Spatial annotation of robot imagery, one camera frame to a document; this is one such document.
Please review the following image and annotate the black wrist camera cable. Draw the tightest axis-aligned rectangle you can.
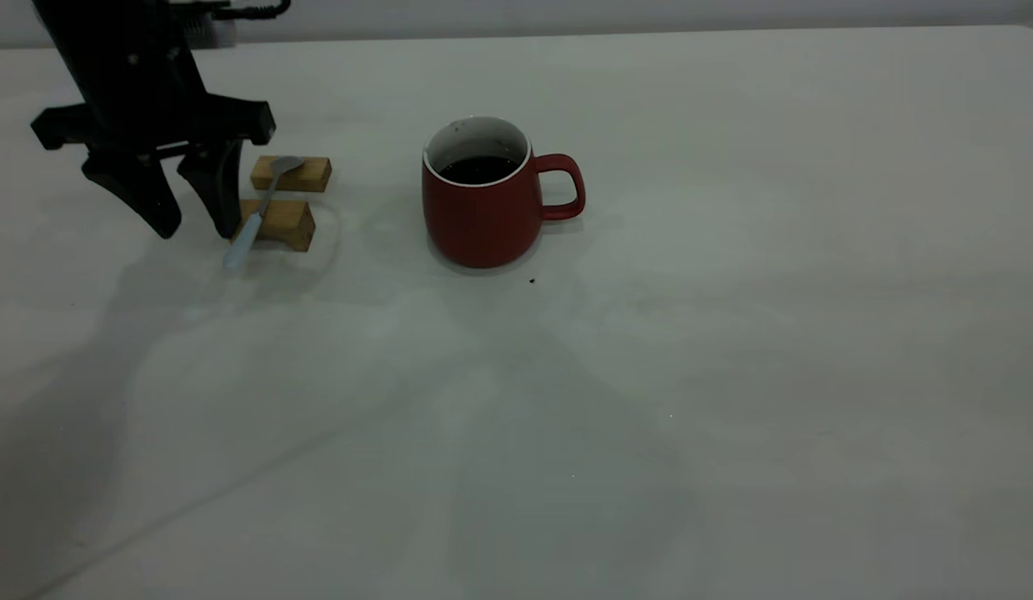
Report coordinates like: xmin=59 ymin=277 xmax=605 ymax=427
xmin=212 ymin=0 xmax=292 ymax=22

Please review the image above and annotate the flat wooden block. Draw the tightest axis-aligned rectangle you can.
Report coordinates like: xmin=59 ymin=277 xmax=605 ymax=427
xmin=250 ymin=155 xmax=333 ymax=194

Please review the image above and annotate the metal spoon pale blue handle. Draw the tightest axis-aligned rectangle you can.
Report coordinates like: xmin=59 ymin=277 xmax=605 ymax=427
xmin=223 ymin=156 xmax=304 ymax=272

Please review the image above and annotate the dark coffee liquid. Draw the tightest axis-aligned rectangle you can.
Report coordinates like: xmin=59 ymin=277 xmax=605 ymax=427
xmin=439 ymin=156 xmax=521 ymax=186

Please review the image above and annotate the arched wooden block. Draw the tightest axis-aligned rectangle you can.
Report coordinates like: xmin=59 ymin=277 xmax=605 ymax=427
xmin=229 ymin=198 xmax=317 ymax=253

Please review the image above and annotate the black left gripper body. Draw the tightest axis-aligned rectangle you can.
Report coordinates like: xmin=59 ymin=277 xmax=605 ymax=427
xmin=31 ymin=0 xmax=277 ymax=159

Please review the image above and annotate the red ceramic mug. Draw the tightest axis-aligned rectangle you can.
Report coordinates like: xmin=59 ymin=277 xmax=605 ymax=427
xmin=421 ymin=116 xmax=586 ymax=270

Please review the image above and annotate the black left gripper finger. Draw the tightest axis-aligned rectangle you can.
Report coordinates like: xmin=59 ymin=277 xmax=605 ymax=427
xmin=81 ymin=152 xmax=183 ymax=241
xmin=177 ymin=140 xmax=245 ymax=241

